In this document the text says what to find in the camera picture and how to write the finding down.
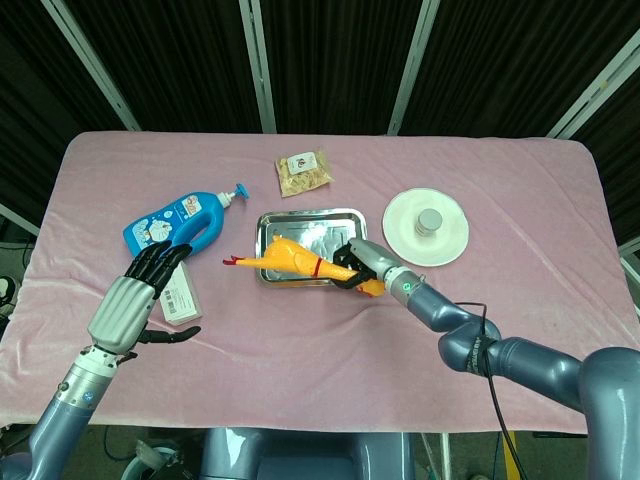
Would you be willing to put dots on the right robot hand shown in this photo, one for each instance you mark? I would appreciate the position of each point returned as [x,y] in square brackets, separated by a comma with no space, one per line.
[372,257]

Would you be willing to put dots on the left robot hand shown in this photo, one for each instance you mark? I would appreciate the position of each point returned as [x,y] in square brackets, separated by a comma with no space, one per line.
[120,310]

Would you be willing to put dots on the yellow rubber chicken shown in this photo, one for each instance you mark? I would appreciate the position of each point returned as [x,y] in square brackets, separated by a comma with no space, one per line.
[285,255]

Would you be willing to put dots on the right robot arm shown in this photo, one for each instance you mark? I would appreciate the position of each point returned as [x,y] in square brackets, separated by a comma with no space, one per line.
[525,360]

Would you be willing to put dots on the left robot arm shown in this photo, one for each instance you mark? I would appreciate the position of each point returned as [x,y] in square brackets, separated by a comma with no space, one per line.
[70,400]

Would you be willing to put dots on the stainless steel tray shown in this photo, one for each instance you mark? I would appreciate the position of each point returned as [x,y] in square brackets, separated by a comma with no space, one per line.
[325,230]

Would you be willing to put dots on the pink tablecloth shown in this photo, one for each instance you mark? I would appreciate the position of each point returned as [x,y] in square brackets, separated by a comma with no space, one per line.
[300,350]

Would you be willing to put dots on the white paper plate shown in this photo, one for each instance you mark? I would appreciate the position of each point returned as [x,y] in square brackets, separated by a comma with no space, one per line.
[400,235]

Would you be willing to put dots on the white cardboard box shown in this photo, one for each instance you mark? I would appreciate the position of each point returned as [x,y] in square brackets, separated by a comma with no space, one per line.
[184,300]

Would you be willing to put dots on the small white grey-lidded jar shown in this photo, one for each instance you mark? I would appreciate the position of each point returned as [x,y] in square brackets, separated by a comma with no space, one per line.
[429,222]

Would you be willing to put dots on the blue pump detergent bottle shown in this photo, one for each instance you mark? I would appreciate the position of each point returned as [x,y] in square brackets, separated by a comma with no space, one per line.
[175,220]

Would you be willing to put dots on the clear bag of snacks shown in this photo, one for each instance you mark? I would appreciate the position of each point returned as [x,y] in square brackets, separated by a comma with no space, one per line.
[302,172]

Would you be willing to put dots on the white plastic bucket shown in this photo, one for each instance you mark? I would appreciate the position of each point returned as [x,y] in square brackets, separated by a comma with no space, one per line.
[145,462]

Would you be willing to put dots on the black pleated curtain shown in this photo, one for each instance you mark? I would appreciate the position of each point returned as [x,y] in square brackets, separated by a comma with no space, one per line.
[340,60]

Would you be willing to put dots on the grey-blue robot torso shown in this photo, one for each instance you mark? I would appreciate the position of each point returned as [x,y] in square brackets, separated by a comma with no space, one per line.
[310,455]

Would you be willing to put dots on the grey aluminium frame rail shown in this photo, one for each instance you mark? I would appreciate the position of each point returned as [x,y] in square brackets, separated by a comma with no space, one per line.
[17,218]
[631,262]

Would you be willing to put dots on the grey aluminium frame post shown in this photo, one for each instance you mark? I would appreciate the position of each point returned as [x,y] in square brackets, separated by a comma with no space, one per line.
[95,70]
[595,95]
[259,65]
[412,65]

